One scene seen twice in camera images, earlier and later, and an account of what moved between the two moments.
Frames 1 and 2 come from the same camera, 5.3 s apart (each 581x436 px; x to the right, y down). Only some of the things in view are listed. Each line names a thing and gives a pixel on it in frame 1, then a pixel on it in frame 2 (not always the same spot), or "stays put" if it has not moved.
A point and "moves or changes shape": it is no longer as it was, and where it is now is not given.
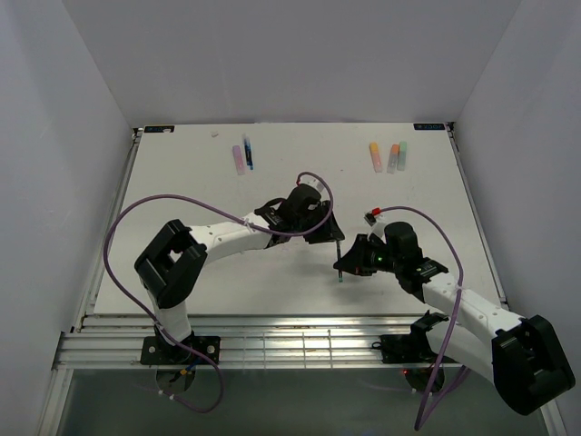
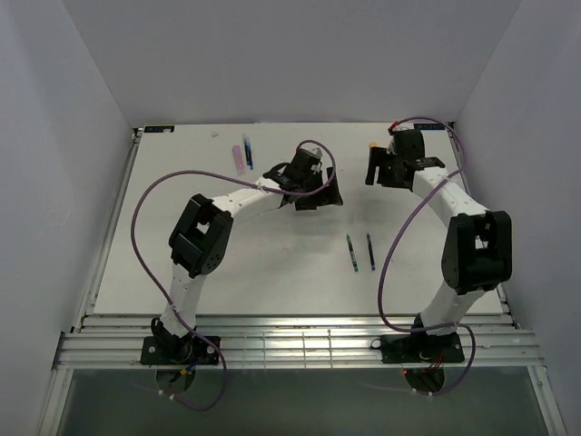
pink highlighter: x=239 y=161 stays put
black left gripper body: x=318 y=214 to x=326 y=198
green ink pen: x=340 y=275 moves or changes shape
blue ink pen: x=249 y=151 stays put
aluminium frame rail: x=247 y=341 stays put
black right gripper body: x=371 y=256 to x=387 y=161
